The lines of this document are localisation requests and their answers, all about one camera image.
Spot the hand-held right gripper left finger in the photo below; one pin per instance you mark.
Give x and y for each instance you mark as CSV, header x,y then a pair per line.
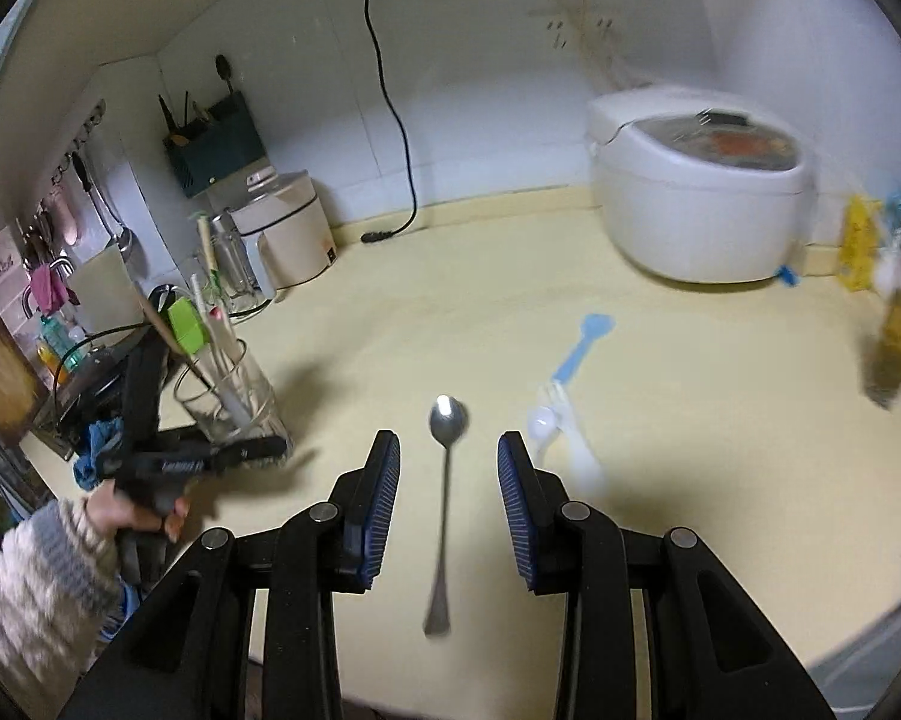
x,y
381,510

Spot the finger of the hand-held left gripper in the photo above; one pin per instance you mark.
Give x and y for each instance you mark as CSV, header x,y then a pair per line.
x,y
247,451

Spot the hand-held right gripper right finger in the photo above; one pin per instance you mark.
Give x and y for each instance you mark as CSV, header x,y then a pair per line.
x,y
514,510

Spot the clear glass tumbler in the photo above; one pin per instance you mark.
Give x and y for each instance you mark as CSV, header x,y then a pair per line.
x,y
262,405

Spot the white plastic fork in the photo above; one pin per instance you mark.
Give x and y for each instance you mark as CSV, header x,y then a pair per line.
x,y
581,457

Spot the small white plastic spoon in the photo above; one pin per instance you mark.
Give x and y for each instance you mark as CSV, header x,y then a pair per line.
x,y
544,421

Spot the long metal spoon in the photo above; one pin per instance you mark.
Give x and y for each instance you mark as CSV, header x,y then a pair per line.
x,y
449,420

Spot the white chopsticks pair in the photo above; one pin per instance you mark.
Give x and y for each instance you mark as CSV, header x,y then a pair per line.
x,y
197,300

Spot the paper-wrapped disposable chopsticks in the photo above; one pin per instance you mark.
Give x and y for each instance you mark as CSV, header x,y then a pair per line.
x,y
208,247

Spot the blue plastic spork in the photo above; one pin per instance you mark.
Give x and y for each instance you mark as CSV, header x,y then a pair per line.
x,y
596,326

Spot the person's left forearm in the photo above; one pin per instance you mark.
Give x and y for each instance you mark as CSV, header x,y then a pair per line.
x,y
37,600

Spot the person's left hand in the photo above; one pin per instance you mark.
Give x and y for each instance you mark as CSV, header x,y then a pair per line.
x,y
105,514

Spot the black electric griddle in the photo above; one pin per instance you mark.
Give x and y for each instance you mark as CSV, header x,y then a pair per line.
x,y
82,394

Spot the blue cloth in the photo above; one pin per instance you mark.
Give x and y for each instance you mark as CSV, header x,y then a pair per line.
x,y
94,450

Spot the orange bottle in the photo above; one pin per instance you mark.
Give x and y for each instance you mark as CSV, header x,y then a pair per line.
x,y
47,358

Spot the green dish soap bottle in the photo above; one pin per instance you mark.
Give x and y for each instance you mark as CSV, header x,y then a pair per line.
x,y
56,337

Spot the wooden cutting board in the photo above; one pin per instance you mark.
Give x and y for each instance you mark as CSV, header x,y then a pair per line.
x,y
4,382

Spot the pink cloth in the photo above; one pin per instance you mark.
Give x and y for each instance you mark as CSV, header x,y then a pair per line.
x,y
49,286

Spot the tall glass mug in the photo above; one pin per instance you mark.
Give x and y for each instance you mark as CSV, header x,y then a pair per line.
x,y
232,262

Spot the pink hanging scrubber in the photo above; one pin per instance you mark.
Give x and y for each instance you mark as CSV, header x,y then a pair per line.
x,y
66,217

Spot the beige electric pot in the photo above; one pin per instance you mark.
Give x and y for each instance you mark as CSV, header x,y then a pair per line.
x,y
292,240

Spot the white rice cooker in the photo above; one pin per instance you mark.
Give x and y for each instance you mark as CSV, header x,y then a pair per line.
x,y
683,217

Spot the black round-head utensil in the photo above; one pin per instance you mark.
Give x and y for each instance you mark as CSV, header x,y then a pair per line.
x,y
223,67

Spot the blue clip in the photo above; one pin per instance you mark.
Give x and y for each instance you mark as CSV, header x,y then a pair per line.
x,y
788,276

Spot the glass jar of tea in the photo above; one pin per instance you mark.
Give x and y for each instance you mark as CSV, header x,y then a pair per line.
x,y
897,345

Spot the yellow box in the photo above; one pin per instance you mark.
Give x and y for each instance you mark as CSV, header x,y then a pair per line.
x,y
863,240

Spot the small white bottle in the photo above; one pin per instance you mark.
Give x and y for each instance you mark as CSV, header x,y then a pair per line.
x,y
891,270

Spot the dark green wall utensil holder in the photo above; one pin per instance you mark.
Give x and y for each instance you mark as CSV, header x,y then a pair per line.
x,y
217,157

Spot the white wall socket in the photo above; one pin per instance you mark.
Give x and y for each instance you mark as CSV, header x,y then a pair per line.
x,y
557,28
606,26

